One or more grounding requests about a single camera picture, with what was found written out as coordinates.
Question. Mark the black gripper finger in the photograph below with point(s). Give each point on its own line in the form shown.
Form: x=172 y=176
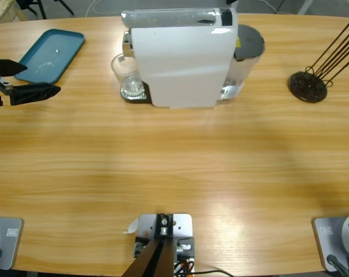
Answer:
x=8 y=67
x=33 y=93

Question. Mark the clear glass cup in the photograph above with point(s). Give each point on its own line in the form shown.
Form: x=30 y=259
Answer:
x=125 y=69

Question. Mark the white capsule coffee machine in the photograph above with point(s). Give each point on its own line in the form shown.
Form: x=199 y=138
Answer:
x=180 y=63

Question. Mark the teal plastic tray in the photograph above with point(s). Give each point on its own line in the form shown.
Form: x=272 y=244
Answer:
x=53 y=49

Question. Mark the light wooden crate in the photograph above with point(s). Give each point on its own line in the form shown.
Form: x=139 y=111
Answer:
x=1 y=11

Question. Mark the black tripod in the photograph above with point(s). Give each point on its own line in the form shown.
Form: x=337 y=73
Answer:
x=41 y=7

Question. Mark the metal drip tray grille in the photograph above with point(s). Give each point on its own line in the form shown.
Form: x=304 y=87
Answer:
x=128 y=96

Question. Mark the white tape scrap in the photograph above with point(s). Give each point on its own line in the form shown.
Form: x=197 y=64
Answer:
x=132 y=226

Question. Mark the black capsule holder with rods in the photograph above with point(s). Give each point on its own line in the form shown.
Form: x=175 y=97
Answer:
x=307 y=86

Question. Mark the arm grey base plate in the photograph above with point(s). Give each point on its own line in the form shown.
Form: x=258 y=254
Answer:
x=9 y=242
x=335 y=236

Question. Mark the white mount block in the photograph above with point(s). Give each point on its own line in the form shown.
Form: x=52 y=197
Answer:
x=183 y=223

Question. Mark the dark camera post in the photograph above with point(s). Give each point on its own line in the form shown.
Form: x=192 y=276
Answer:
x=154 y=259

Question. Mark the grey metal frame leg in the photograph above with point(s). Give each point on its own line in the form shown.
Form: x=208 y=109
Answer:
x=237 y=4
x=305 y=7

